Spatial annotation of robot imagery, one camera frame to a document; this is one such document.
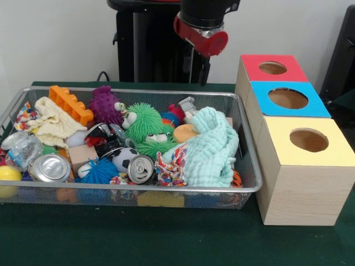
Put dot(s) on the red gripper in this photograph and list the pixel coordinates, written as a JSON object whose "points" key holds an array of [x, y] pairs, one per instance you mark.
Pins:
{"points": [[202, 44]]}

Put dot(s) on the wooden box with three holes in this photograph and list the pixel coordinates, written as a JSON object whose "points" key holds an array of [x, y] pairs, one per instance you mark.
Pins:
{"points": [[299, 194]]}

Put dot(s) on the green fuzzy toy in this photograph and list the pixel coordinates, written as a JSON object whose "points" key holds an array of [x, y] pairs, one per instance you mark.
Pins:
{"points": [[145, 120]]}

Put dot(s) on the mint green cloth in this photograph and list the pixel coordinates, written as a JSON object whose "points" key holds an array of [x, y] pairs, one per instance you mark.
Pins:
{"points": [[210, 149]]}

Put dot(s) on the purple spiky toy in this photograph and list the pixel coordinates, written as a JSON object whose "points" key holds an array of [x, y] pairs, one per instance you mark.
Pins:
{"points": [[105, 105]]}

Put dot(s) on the silver drink can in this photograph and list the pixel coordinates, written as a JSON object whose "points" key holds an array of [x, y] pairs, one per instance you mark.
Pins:
{"points": [[141, 169], [51, 167]]}

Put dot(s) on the small soccer ball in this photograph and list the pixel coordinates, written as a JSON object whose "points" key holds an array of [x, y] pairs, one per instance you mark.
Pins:
{"points": [[123, 162]]}

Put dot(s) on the orange toy building block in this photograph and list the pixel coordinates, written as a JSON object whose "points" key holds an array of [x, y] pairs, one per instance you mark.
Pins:
{"points": [[69, 102]]}

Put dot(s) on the blue fuzzy toy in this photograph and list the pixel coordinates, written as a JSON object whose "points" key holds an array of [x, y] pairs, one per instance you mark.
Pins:
{"points": [[102, 171]]}

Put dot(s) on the black flat panel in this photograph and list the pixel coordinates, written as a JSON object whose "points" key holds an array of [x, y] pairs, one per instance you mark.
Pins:
{"points": [[341, 55]]}

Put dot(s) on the cream knitted cloth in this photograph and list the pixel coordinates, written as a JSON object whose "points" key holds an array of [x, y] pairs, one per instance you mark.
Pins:
{"points": [[55, 122]]}

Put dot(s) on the dark green table cloth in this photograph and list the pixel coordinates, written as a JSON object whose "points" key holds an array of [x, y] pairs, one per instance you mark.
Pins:
{"points": [[346, 101], [138, 235]]}

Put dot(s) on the yellow ball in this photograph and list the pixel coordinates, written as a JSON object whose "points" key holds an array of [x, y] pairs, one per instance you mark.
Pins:
{"points": [[9, 175]]}

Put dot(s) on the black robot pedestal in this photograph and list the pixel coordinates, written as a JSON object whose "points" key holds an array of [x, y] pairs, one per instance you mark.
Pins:
{"points": [[149, 41]]}

